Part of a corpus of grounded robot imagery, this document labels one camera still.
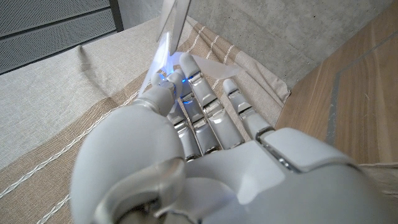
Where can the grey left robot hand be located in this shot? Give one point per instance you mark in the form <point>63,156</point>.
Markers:
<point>248,180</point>

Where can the beige striped curtain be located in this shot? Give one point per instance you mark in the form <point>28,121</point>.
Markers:
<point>62,93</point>

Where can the grey tape strip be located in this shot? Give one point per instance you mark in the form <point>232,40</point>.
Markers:
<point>370,51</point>
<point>333,109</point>

